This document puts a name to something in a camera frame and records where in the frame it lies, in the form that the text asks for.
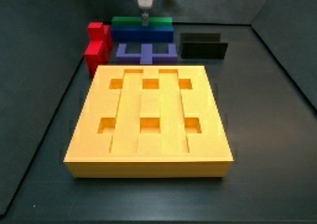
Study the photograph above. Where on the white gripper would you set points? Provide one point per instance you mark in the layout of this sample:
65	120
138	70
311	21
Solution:
145	5

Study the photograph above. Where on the green rectangular block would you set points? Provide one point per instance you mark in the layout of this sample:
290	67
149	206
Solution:
136	21

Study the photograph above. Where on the yellow slotted board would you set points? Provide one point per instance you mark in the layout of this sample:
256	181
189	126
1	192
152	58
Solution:
149	125

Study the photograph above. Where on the blue rectangular block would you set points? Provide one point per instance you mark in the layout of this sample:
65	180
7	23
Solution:
140	34

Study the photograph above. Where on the purple comb-shaped block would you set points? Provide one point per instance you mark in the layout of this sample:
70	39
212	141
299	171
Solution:
147	57

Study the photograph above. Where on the red stepped block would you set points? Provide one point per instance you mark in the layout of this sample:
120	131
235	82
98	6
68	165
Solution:
101	45

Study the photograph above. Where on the black U-shaped bracket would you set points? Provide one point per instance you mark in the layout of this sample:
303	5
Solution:
203	46

